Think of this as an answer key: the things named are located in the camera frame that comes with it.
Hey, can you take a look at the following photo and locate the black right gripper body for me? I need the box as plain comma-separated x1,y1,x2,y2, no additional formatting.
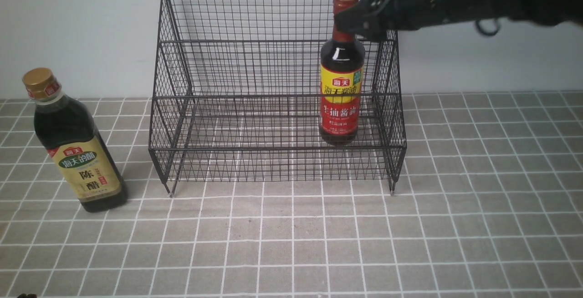
335,0,449,42

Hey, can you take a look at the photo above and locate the red label soy sauce bottle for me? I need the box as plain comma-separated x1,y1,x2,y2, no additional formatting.
319,25,366,146

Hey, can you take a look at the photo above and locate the gold cap vinegar bottle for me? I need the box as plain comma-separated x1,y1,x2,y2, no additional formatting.
22,67,128,213

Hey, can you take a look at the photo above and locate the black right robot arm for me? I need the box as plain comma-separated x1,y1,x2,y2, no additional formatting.
334,0,583,42

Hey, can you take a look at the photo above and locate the black wire mesh rack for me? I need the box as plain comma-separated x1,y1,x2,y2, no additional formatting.
148,0,407,195

